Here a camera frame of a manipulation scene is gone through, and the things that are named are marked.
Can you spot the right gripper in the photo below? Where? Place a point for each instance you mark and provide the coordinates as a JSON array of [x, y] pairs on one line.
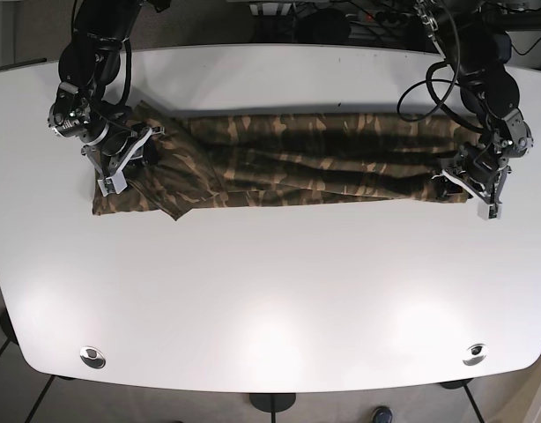
[[115, 148]]

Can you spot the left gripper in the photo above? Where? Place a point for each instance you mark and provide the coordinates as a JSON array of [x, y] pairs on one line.
[[477, 171]]

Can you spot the camouflage brown green T-shirt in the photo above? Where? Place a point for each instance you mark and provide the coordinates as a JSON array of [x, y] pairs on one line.
[[224, 161]]

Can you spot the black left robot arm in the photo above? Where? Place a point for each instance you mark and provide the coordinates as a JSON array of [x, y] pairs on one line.
[[472, 87]]

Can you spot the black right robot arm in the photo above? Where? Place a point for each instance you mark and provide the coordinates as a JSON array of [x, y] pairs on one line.
[[91, 100]]

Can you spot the right chrome table grommet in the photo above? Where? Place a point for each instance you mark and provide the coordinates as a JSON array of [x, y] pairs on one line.
[[474, 354]]

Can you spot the chrome table grommet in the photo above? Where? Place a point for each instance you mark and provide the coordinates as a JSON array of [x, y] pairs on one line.
[[92, 357], [474, 354]]

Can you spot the left chrome table grommet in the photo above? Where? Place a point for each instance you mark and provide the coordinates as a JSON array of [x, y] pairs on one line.
[[92, 357]]

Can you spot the grey sneaker shoe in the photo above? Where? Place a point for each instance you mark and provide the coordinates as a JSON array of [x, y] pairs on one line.
[[382, 414]]

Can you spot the front black table foot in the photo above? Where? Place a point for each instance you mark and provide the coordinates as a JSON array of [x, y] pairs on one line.
[[272, 402]]

